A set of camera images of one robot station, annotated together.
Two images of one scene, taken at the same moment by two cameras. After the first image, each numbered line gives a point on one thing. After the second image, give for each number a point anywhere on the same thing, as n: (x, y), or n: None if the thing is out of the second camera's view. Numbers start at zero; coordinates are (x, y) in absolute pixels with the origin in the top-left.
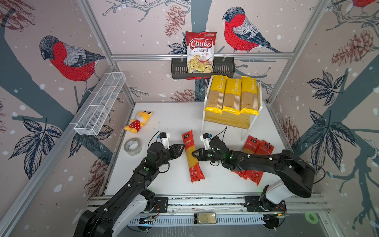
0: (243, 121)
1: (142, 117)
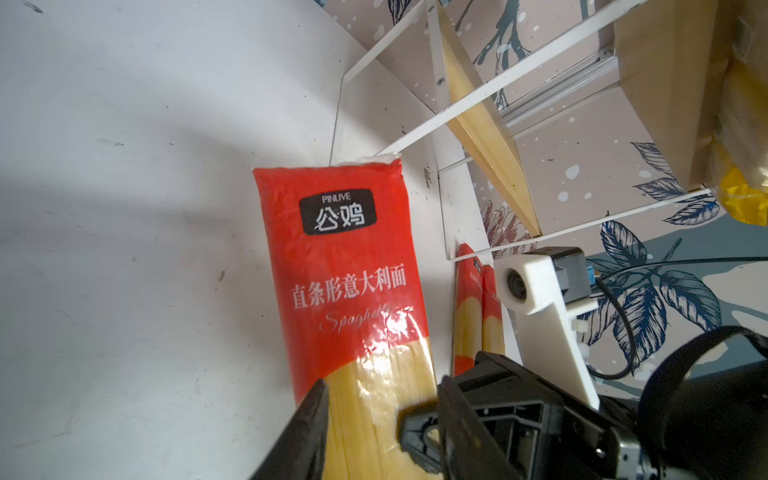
0: (668, 51)
1: None
